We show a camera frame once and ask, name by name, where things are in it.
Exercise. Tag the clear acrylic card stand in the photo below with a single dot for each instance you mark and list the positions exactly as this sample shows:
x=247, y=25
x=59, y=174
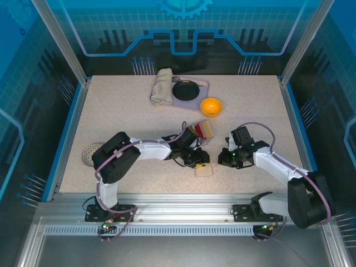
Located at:
x=205, y=141

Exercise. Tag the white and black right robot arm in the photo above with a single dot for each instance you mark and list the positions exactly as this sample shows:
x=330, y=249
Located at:
x=308, y=200

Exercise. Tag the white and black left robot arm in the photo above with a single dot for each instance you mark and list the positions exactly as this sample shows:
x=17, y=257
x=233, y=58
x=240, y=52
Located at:
x=116, y=161

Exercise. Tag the red credit card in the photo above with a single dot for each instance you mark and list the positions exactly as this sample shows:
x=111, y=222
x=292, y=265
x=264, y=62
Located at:
x=199, y=129

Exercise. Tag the gold credit card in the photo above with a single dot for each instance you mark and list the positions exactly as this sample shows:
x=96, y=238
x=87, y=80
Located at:
x=207, y=129

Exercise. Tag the orange bowl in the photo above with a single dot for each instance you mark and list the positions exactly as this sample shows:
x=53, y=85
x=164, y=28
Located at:
x=211, y=107

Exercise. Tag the purple rectangular mat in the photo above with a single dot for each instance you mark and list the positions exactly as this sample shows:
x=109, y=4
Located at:
x=204, y=93

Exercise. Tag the black round pan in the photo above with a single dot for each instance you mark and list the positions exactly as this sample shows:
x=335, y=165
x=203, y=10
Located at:
x=185, y=91

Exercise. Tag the beige folded cloth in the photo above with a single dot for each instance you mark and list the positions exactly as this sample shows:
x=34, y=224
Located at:
x=161, y=86

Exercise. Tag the brown flat utensil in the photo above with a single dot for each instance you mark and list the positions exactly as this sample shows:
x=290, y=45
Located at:
x=200, y=82

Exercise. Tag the lit power connector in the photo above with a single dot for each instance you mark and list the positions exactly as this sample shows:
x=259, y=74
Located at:
x=269, y=227
x=107, y=226

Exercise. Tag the white textured ball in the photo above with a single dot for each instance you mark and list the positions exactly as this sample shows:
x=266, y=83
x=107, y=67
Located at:
x=88, y=154

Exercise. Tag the aluminium frame rail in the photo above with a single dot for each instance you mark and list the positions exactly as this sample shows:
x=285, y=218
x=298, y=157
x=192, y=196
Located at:
x=180, y=205

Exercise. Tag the aluminium side rail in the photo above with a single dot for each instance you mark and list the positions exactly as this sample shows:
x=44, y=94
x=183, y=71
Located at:
x=294, y=125
x=69, y=125

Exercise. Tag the aluminium frame post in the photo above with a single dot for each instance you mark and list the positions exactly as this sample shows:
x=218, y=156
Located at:
x=61, y=41
x=303, y=41

